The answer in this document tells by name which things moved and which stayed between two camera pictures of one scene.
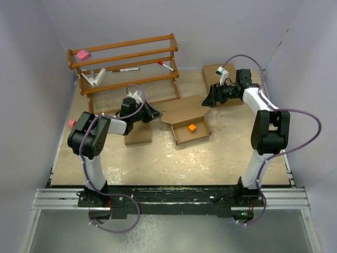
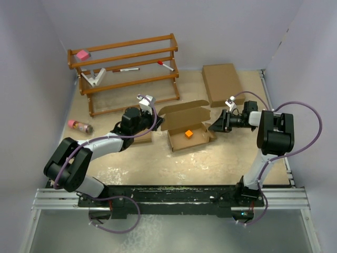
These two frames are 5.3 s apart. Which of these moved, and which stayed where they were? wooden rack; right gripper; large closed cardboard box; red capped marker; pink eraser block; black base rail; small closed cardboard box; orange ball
Moved: orange ball; right gripper
Stayed: small closed cardboard box; black base rail; large closed cardboard box; wooden rack; red capped marker; pink eraser block
